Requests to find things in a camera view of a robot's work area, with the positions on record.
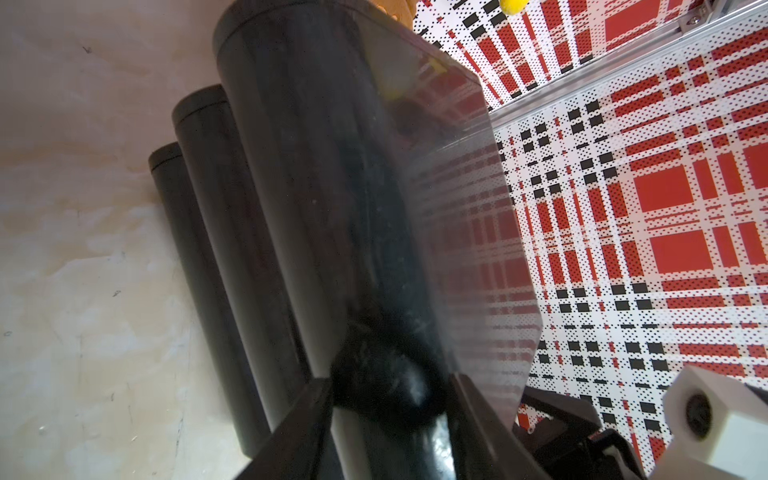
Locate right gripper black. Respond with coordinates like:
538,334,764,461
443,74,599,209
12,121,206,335
514,387,645,479

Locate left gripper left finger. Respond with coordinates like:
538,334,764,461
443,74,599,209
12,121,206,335
236,378,333,480

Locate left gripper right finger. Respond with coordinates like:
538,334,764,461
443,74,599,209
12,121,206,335
447,373,549,479

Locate black drawer cabinet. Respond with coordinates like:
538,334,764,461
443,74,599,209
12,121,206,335
149,1,542,479

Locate yellow frog plush toy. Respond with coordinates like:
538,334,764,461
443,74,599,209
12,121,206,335
499,0,529,16

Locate brown teddy bear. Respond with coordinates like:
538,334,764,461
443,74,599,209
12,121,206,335
371,0,419,29

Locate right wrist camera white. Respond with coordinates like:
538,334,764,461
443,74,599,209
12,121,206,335
649,366,767,479

